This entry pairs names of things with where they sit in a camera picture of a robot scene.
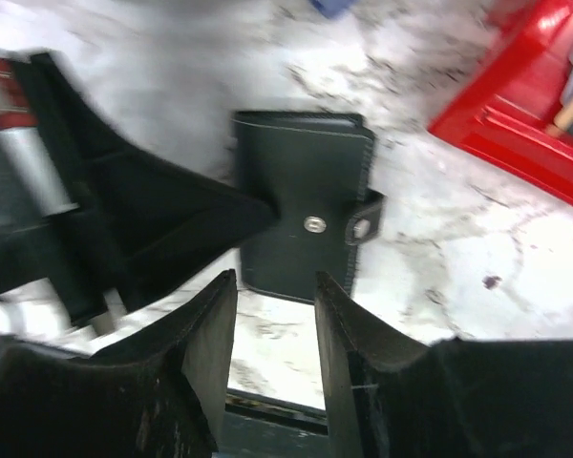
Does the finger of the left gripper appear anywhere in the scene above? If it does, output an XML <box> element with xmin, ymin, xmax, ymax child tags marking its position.
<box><xmin>30</xmin><ymin>52</ymin><xmax>277</xmax><ymax>303</ymax></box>

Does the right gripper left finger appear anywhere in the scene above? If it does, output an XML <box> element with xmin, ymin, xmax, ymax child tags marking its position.
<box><xmin>0</xmin><ymin>270</ymin><xmax>238</xmax><ymax>457</ymax></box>

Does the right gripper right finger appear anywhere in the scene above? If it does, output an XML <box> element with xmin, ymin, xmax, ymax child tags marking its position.
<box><xmin>314</xmin><ymin>273</ymin><xmax>573</xmax><ymax>457</ymax></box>

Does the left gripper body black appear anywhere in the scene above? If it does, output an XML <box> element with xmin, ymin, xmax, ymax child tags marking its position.
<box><xmin>0</xmin><ymin>56</ymin><xmax>122</xmax><ymax>324</ymax></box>

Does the black card holder wallet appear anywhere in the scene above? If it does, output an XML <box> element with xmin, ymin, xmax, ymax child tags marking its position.
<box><xmin>232</xmin><ymin>111</ymin><xmax>385</xmax><ymax>303</ymax></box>

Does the red plastic bin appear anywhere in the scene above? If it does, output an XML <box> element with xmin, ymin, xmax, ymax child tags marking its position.
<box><xmin>428</xmin><ymin>0</ymin><xmax>573</xmax><ymax>206</ymax></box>

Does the blue red screwdriver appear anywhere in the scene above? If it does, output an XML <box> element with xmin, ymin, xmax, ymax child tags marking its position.
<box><xmin>309</xmin><ymin>0</ymin><xmax>358</xmax><ymax>19</ymax></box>

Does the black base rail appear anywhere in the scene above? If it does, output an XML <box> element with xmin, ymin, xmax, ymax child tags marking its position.
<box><xmin>215</xmin><ymin>388</ymin><xmax>330</xmax><ymax>458</ymax></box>

